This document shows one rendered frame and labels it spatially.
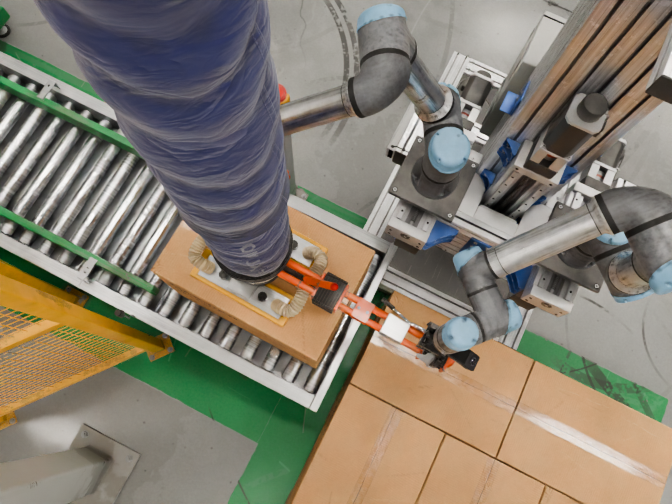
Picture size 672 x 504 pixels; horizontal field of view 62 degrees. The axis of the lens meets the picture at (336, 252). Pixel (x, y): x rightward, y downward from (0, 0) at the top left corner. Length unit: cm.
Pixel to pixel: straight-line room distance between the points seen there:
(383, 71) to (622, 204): 58
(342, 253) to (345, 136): 130
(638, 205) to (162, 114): 96
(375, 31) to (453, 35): 210
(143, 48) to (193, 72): 5
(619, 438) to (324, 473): 110
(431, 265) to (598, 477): 106
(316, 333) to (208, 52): 127
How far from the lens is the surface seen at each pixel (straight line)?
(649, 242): 130
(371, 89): 130
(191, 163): 81
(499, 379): 227
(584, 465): 239
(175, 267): 185
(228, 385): 273
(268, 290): 176
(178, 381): 277
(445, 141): 164
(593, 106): 145
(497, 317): 137
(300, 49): 328
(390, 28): 136
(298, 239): 180
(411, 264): 260
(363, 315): 163
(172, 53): 60
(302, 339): 176
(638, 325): 316
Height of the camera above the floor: 270
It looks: 75 degrees down
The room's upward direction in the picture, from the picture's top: 9 degrees clockwise
